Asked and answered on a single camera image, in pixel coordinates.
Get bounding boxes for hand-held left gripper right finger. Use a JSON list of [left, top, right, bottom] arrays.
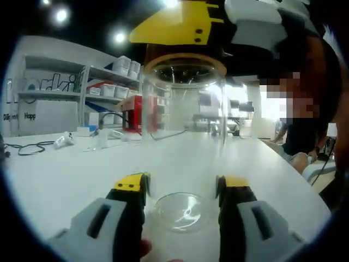
[[215, 174, 306, 262]]

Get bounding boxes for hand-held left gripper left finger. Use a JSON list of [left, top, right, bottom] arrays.
[[45, 171, 152, 262]]

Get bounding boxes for brown wooden lid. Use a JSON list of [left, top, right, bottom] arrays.
[[143, 43, 227, 82]]

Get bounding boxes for clear glass coffee can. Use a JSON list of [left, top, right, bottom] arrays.
[[139, 53, 228, 235]]

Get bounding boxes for person's left hand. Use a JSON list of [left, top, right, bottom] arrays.
[[140, 238, 153, 259]]

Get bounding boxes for white table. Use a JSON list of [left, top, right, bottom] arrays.
[[0, 128, 332, 262]]

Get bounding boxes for grey white chair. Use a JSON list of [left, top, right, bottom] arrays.
[[301, 160, 339, 189]]

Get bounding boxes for person's legs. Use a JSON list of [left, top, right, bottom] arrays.
[[318, 169, 349, 213]]

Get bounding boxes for white charger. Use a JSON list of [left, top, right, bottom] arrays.
[[97, 130, 110, 148]]

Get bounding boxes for row of white storage bins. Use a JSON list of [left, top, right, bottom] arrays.
[[87, 56, 142, 125]]

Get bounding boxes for white game controller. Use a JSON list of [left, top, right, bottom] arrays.
[[53, 131, 76, 150], [108, 129, 129, 141]]

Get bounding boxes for blue white box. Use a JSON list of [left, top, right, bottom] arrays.
[[76, 124, 100, 137]]

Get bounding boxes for red box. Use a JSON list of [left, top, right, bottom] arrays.
[[117, 94, 160, 132]]

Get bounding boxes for clear glass cup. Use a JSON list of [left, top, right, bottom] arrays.
[[239, 118, 253, 137]]

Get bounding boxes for black desk device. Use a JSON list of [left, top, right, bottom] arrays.
[[238, 100, 254, 112]]

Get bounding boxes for white desk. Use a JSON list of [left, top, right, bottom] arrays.
[[192, 113, 256, 137]]

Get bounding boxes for grey board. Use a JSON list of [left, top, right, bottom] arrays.
[[17, 99, 80, 136]]

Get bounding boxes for black hanging cable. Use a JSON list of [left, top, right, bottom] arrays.
[[312, 136, 336, 181]]

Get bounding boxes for thin black cable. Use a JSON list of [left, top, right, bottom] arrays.
[[5, 140, 57, 159]]

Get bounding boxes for thick black cable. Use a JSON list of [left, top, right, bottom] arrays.
[[94, 111, 191, 141]]

